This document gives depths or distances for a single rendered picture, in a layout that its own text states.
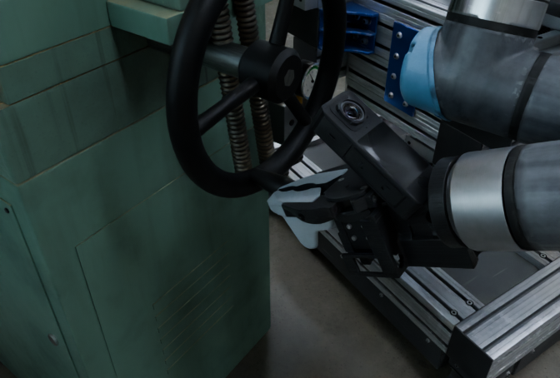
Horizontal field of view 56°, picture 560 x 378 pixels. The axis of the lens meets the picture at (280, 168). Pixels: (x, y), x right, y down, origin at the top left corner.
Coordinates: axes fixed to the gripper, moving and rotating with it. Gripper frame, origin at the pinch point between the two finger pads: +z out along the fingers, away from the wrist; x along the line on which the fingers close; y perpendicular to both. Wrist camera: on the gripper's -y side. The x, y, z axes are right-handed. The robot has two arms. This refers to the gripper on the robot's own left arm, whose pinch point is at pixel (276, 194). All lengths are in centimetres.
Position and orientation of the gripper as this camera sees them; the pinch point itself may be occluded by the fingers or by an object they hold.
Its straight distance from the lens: 54.0
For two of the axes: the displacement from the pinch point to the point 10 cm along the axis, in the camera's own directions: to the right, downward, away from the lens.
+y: 4.0, 8.8, 2.7
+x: 5.9, -4.7, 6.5
